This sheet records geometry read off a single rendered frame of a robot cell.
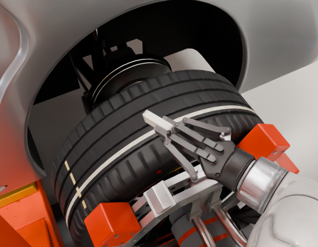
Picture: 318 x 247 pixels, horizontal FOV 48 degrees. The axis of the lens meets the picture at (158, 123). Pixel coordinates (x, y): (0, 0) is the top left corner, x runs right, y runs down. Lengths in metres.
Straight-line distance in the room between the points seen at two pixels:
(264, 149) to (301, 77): 1.85
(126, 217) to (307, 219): 0.45
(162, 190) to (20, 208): 0.67
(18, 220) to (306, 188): 0.99
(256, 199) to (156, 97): 0.38
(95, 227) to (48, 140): 1.52
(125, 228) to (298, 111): 1.86
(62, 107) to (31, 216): 1.22
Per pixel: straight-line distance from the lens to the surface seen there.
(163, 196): 0.82
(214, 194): 0.88
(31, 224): 1.33
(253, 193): 0.64
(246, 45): 1.27
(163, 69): 1.28
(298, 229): 0.46
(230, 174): 0.65
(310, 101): 2.59
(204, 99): 0.91
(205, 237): 0.90
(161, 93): 0.89
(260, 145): 0.89
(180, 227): 1.03
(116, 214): 0.82
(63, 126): 2.34
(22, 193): 1.35
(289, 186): 0.62
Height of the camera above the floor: 1.87
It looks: 55 degrees down
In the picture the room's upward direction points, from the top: straight up
